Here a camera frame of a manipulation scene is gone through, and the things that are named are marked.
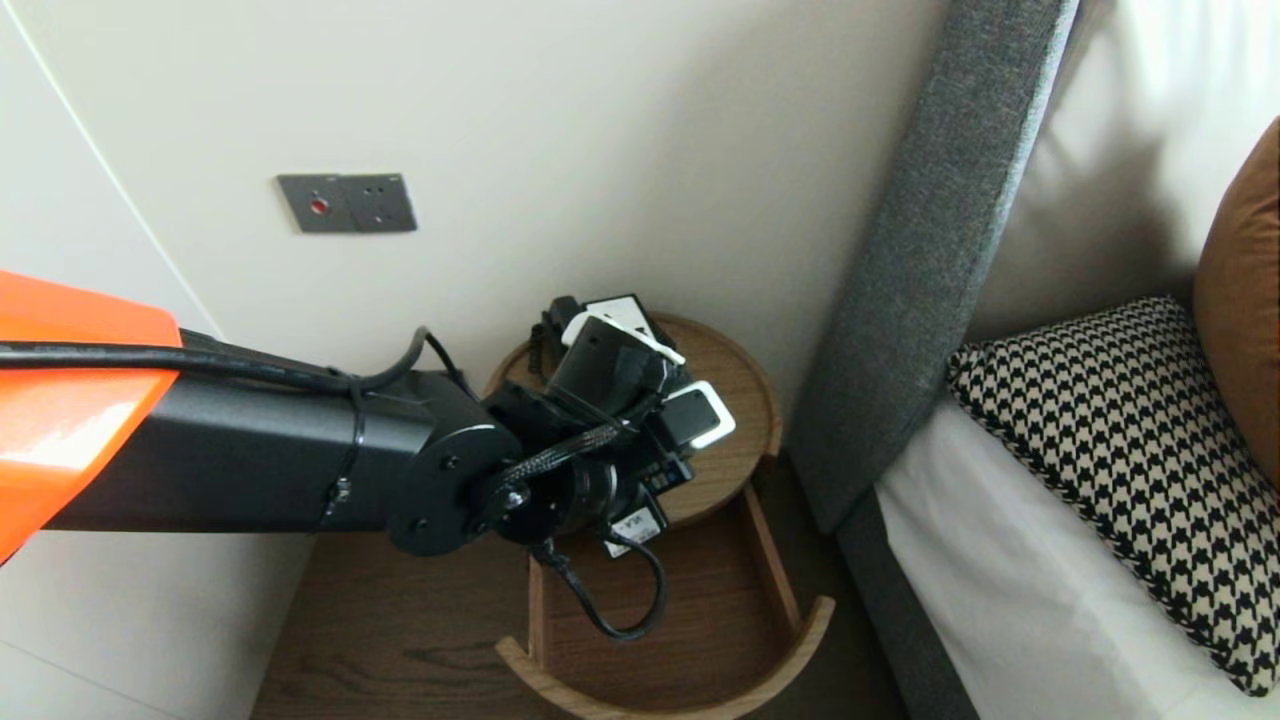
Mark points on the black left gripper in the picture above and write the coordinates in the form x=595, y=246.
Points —
x=585, y=495

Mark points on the black TV remote control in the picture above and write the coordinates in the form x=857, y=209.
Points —
x=665, y=470

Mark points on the curved-front wooden table drawer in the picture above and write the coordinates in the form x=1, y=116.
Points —
x=700, y=620

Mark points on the round wooden side table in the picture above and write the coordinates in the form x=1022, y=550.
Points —
x=740, y=400

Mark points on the black and white telephone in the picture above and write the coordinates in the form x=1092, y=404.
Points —
x=625, y=305

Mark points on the black telephone handset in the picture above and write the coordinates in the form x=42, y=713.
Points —
x=562, y=312

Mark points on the grey fabric bed base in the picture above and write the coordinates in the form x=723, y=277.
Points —
x=890, y=620

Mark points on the black white houndstooth pillow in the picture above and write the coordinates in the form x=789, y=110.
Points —
x=1120, y=450

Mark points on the beige padded headboard panel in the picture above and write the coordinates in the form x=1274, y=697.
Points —
x=1100, y=150

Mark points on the brown velvet cushion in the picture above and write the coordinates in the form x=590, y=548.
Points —
x=1240, y=300

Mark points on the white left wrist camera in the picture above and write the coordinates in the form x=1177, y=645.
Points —
x=620, y=370

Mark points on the grey fabric headboard frame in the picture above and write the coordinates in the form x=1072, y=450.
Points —
x=920, y=250

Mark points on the grey wall power socket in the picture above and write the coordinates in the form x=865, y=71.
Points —
x=380, y=203

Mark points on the grey wall switch red button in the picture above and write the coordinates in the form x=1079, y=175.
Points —
x=310, y=205

